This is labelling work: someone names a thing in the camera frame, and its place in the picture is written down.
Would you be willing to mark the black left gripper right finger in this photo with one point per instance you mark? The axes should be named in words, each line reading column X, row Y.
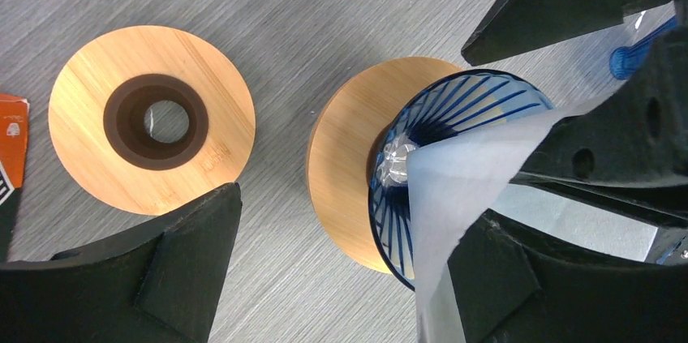
column 513, row 283

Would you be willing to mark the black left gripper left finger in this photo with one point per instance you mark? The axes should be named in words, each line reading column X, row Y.
column 159, row 281

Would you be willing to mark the white paper coffee filter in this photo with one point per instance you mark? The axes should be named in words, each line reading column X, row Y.
column 452, row 182

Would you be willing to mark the blue glass dripper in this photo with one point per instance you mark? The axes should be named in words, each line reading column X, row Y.
column 624, row 61
column 452, row 105

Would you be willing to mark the wooden ring dripper stand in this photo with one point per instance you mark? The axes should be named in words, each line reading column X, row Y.
column 146, row 118

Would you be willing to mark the orange coffee filter box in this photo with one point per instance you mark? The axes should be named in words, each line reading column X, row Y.
column 14, row 146

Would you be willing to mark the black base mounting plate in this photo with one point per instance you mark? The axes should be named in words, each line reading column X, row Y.
column 669, row 247

